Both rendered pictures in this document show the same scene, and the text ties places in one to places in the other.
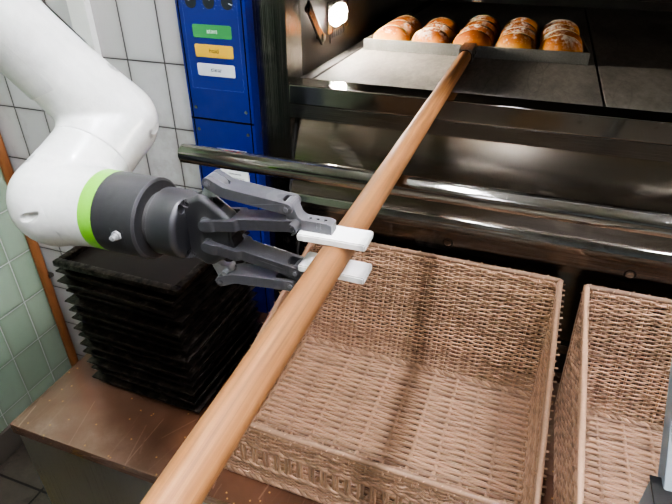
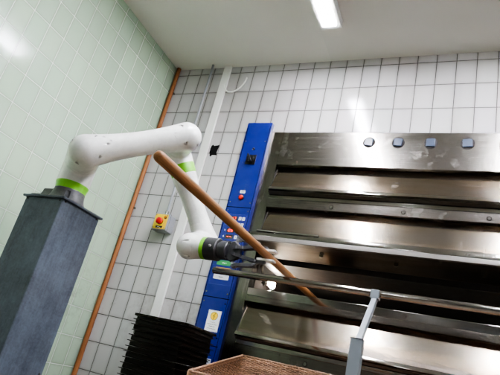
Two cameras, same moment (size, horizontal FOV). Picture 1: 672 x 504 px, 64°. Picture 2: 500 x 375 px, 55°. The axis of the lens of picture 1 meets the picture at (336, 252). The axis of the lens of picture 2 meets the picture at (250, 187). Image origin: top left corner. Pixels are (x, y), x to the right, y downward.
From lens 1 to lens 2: 1.52 m
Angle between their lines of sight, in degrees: 54
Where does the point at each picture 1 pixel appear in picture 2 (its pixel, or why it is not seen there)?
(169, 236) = (224, 246)
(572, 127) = (356, 309)
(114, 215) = (211, 240)
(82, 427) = not seen: outside the picture
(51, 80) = (201, 220)
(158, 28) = (202, 263)
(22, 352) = not seen: outside the picture
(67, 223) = (196, 242)
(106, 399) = not seen: outside the picture
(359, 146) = (271, 316)
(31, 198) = (188, 236)
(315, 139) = (253, 312)
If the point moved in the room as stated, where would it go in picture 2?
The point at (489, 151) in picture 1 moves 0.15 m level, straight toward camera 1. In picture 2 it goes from (325, 321) to (319, 315)
